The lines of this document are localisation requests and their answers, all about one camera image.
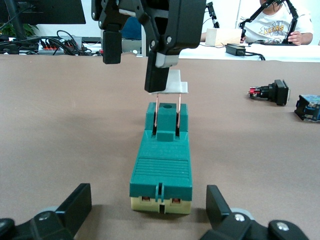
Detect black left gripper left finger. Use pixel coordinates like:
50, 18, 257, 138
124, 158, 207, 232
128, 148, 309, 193
31, 183, 93, 240

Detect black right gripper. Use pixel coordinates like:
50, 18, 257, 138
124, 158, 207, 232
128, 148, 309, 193
91, 0, 207, 94

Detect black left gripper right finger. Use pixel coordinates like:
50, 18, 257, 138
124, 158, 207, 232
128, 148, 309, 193
201, 184, 255, 240

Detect green load switch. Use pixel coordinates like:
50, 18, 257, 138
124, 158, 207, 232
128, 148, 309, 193
129, 69, 194, 216

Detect person left forearm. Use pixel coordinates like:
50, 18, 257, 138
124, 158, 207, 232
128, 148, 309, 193
301, 32, 315, 46

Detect person left hand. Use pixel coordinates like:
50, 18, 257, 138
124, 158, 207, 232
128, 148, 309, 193
287, 31, 308, 46

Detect power strip red switches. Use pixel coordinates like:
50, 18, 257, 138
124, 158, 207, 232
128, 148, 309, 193
38, 36, 83, 55

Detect beige cardboard box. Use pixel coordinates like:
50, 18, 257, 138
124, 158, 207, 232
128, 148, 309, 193
206, 27, 243, 47

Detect black computer monitor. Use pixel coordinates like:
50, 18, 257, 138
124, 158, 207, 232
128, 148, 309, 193
0, 0, 87, 41

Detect black power adapter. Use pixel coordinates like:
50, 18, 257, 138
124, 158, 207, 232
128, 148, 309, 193
225, 43, 247, 57

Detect green potted plant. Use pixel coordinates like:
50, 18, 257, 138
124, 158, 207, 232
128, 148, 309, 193
0, 22, 40, 38

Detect black square pushbutton red block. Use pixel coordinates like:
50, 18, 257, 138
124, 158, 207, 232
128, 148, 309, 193
249, 79, 291, 107

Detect green pushbutton blue block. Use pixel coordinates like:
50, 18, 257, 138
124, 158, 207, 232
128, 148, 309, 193
294, 94, 320, 123

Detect person in white t-shirt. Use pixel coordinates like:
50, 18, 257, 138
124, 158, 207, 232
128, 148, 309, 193
236, 0, 315, 46

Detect black cable tangle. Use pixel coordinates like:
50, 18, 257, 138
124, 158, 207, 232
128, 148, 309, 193
0, 29, 104, 57

